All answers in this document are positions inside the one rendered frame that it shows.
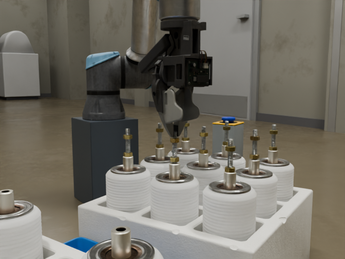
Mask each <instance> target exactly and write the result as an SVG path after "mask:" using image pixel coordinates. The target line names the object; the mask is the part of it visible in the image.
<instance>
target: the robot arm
mask: <svg viewBox="0 0 345 259"><path fill-rule="evenodd" d="M158 16H159V19H160V21H162V22H161V23H160V24H161V30H162V31H169V34H165V35H164V36H163V37H162V38H161V39H160V40H159V41H158V42H157V43H156V41H157V29H158ZM199 19H200V0H132V23H131V47H130V48H129V49H127V51H126V56H120V54H119V52H118V51H114V52H104V53H97V54H91V55H89V56H88V57H87V58H86V68H85V70H86V85H87V99H86V102H85V106H84V109H83V113H82V116H83V119H84V120H93V121H107V120H120V119H125V110H124V107H123V104H122V101H121V98H120V89H149V88H151V92H152V97H153V100H154V103H155V106H156V110H157V112H158V113H159V116H160V119H161V121H162V123H163V125H164V127H165V129H166V131H167V133H168V134H169V136H170V137H174V131H177V137H179V136H180V135H181V133H182V131H183V129H184V126H185V123H186V121H189V120H193V119H197V118H198V117H199V116H200V109H199V107H198V106H196V105H195V104H194V103H193V100H192V94H193V90H194V87H205V86H209V85H212V76H213V57H207V54H206V52H205V51H204V50H200V32H201V31H202V30H206V22H198V20H199ZM202 51H204V52H205V54H202ZM200 52H201V54H200ZM209 65H210V79H209ZM171 86H174V87H175V88H179V90H178V91H177V92H176V93H175V91H174V90H173V89H169V88H170V87H171ZM167 89H168V90H167ZM173 122H174V124H173Z"/></svg>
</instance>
